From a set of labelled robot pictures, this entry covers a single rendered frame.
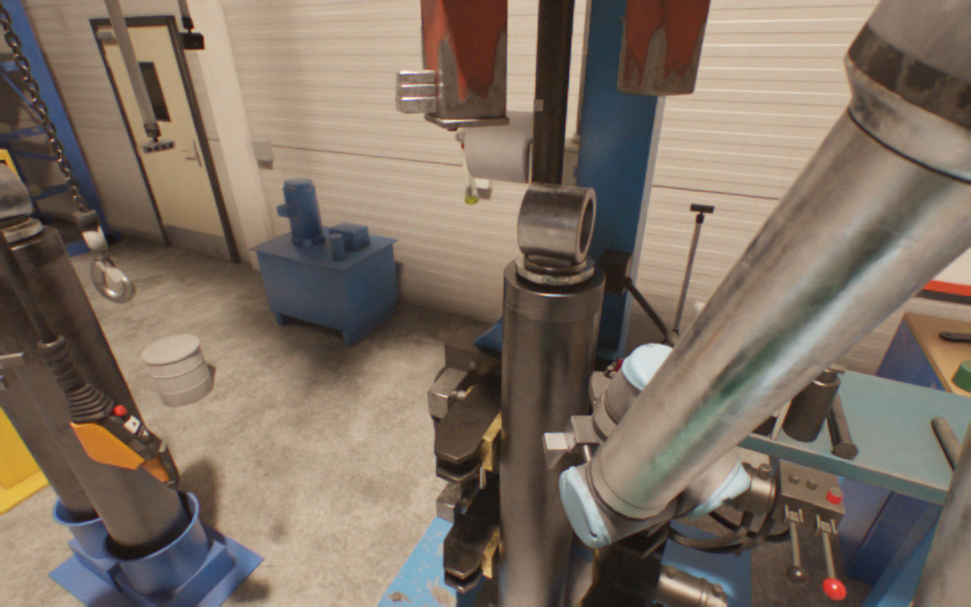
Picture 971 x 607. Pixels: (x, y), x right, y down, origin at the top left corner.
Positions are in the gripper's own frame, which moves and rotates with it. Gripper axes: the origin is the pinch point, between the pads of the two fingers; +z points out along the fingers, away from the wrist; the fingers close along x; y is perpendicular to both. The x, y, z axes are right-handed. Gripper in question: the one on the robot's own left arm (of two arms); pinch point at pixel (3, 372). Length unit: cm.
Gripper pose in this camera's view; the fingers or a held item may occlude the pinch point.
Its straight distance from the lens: 140.0
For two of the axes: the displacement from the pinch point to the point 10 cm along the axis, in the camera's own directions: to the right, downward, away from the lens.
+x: -3.3, -4.5, 8.3
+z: 9.4, -1.6, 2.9
